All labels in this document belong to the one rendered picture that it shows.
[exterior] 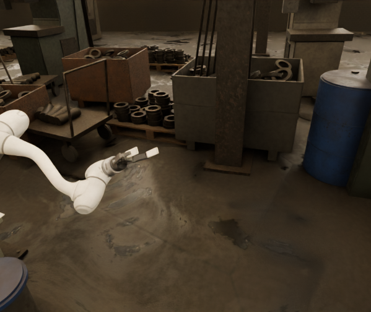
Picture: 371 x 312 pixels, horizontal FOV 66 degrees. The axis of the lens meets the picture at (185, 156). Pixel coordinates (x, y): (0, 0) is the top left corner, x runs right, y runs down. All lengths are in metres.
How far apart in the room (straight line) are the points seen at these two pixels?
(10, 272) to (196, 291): 1.00
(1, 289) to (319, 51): 4.41
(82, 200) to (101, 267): 0.81
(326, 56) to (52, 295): 4.29
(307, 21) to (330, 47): 0.64
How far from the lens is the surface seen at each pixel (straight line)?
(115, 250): 2.18
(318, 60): 4.75
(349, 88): 2.53
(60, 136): 3.15
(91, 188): 1.41
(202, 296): 1.89
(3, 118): 1.76
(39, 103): 3.76
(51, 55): 5.98
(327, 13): 5.20
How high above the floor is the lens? 1.58
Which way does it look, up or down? 31 degrees down
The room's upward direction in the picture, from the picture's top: 2 degrees counter-clockwise
